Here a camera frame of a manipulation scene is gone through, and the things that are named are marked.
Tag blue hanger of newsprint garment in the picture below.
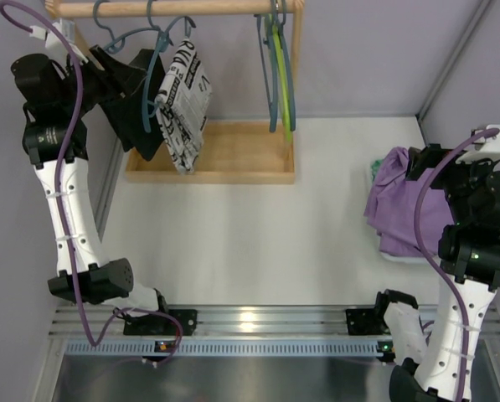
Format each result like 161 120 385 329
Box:
142 0 197 133

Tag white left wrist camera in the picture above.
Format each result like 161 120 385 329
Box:
29 21 87 64

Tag grey right wall rail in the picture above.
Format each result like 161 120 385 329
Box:
415 0 496 124

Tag blue empty hanger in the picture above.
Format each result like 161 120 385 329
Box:
274 0 297 131

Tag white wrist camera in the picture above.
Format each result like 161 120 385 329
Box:
456 124 500 163
29 21 87 64

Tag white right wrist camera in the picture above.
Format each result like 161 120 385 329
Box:
456 124 500 163

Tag purple shirt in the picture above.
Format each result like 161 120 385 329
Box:
363 146 457 260

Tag black trousers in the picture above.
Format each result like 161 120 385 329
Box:
101 49 165 161

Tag grey slotted cable duct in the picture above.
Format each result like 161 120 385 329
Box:
65 339 392 358

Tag wooden clothes rack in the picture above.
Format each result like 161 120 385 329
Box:
44 1 305 184

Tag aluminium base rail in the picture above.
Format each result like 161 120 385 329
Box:
48 304 500 337

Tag green white garment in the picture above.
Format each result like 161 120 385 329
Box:
370 159 384 183

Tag white perforated basket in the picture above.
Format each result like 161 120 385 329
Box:
364 163 443 265

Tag black white newsprint garment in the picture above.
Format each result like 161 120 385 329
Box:
155 38 213 175

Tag lime green hanger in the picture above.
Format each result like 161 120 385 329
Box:
270 0 295 142

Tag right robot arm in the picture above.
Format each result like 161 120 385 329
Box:
376 144 500 401

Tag grey wall corner rail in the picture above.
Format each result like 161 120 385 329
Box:
94 125 127 248

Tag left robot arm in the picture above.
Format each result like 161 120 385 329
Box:
11 45 167 312

